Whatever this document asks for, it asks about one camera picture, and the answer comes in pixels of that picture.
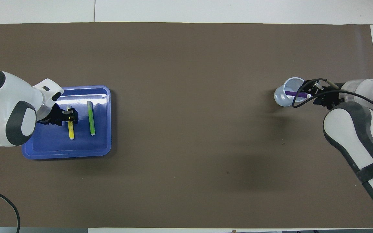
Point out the yellow pen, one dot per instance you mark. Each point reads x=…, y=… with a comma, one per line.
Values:
x=71, y=131

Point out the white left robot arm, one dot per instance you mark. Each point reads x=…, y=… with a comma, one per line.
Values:
x=8, y=106

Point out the blue plastic tray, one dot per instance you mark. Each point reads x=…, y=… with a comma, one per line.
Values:
x=102, y=142

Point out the translucent plastic cup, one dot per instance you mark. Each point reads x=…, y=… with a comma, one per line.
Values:
x=283, y=102

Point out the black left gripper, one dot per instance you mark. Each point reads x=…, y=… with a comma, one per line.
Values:
x=52, y=115

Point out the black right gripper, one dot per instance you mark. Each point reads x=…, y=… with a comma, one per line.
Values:
x=332, y=98

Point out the purple pen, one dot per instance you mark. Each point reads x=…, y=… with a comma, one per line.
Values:
x=295, y=94

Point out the brown table mat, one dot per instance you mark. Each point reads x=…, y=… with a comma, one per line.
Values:
x=186, y=161

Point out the green pen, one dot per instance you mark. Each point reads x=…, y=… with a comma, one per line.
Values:
x=91, y=119

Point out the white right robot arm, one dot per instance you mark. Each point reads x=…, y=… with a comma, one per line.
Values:
x=351, y=129

